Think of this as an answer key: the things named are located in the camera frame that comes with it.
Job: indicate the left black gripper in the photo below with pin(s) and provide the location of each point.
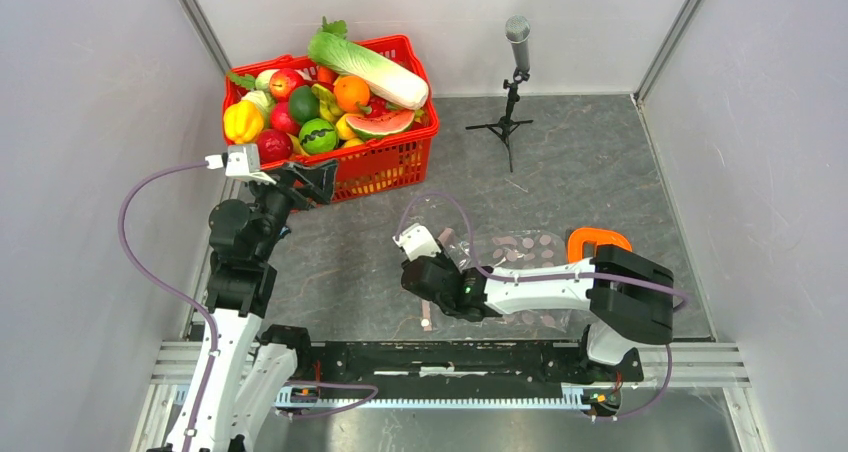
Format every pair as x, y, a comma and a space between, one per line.
319, 175

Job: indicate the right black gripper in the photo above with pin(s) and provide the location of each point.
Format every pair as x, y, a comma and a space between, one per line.
437, 259

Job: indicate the clear zip top bag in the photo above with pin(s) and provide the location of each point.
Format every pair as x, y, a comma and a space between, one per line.
526, 249

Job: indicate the toy napa cabbage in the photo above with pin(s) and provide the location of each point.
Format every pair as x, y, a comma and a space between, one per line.
330, 47

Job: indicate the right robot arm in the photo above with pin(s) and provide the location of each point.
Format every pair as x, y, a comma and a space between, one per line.
631, 297

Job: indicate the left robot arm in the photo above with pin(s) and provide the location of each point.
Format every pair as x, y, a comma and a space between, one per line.
241, 367

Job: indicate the small round toy watermelon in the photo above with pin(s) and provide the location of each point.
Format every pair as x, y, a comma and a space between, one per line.
318, 136

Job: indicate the toy watermelon slice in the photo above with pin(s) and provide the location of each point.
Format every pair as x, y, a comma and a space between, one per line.
388, 124

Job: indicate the dark green toy avocado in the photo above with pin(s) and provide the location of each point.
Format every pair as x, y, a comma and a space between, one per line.
303, 105

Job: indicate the red plastic basket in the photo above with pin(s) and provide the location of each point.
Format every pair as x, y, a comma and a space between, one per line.
377, 165

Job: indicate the toy orange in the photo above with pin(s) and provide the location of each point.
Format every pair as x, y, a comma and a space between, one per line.
352, 93

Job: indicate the yellow toy bell pepper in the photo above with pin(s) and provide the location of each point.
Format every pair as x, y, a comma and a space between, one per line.
243, 122

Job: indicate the red toy apple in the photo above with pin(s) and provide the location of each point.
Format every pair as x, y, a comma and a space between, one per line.
283, 82

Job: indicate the orange plastic tape dispenser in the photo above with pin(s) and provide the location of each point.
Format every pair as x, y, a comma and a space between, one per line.
590, 238

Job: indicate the black tripod stand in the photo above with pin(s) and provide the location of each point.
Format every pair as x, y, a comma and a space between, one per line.
506, 125

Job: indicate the grey microphone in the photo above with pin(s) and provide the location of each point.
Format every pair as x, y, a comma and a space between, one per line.
517, 32

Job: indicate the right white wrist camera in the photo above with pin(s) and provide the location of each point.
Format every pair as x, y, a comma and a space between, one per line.
417, 241

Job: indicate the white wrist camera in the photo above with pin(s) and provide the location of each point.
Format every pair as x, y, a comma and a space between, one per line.
417, 241
240, 162

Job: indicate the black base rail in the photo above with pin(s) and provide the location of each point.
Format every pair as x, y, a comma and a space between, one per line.
524, 369

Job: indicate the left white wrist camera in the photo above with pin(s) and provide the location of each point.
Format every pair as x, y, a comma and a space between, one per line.
240, 162

